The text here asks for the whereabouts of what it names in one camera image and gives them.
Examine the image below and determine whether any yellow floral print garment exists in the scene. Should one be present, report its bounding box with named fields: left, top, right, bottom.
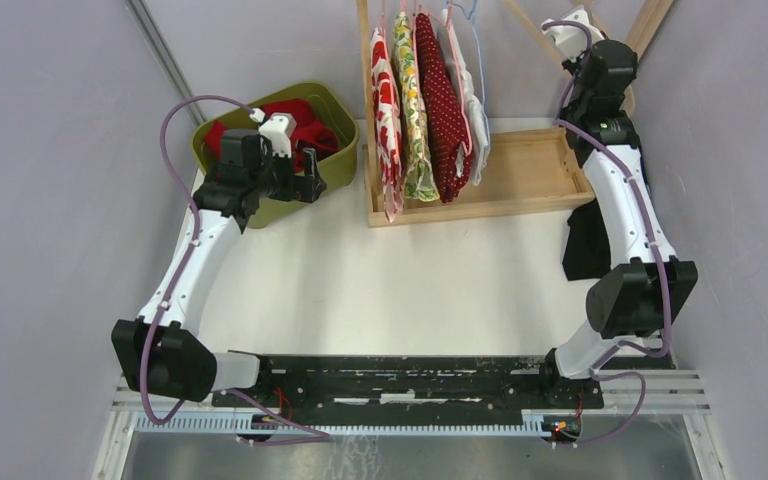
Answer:
left=391, top=11, right=439, bottom=202

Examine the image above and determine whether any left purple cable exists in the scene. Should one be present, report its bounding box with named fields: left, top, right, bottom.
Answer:
left=138, top=95, right=332, bottom=446

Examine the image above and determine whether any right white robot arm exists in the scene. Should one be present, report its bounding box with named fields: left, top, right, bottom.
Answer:
left=537, top=37, right=698, bottom=408

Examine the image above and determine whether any red poppy print garment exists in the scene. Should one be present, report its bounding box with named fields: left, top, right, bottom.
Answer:
left=369, top=27, right=404, bottom=222

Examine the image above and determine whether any dark red polka-dot garment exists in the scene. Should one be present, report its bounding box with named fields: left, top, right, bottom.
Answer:
left=414, top=13, right=474, bottom=203

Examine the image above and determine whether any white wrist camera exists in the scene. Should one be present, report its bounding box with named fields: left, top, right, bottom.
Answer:
left=540, top=5, right=606, bottom=61
left=258, top=112, right=296, bottom=158

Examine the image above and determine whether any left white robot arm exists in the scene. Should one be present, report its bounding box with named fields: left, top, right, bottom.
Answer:
left=111, top=127, right=327, bottom=407

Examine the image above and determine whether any red skirt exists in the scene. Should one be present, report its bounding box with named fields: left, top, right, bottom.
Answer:
left=203, top=97, right=342, bottom=175

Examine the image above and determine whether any green plastic basket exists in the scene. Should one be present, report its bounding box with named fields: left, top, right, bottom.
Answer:
left=191, top=82, right=359, bottom=229

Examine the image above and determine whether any black garment with flower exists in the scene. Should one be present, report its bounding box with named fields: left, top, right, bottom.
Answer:
left=561, top=158, right=657, bottom=282

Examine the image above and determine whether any white garment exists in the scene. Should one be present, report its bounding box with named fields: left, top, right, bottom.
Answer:
left=437, top=6, right=492, bottom=186

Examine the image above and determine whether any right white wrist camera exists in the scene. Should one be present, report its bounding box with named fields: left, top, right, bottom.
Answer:
left=540, top=5, right=606, bottom=61

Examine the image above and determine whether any white slotted cable duct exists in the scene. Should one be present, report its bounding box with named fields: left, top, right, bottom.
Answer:
left=134, top=411, right=580, bottom=439

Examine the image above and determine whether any wooden clothes rack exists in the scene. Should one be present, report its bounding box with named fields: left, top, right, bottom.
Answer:
left=356, top=1, right=674, bottom=228

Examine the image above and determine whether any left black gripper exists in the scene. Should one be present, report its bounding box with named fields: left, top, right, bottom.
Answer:
left=250, top=144, right=326, bottom=204

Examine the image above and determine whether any blue wire hanger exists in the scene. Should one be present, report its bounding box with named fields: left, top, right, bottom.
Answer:
left=446, top=0, right=491, bottom=137

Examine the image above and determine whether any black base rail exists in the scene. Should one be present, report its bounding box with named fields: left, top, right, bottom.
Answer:
left=245, top=355, right=604, bottom=427

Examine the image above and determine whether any cream plastic hanger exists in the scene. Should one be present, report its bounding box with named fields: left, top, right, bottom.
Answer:
left=502, top=0, right=608, bottom=65

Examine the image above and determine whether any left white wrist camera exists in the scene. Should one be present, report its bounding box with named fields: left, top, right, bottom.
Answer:
left=258, top=112, right=296, bottom=158

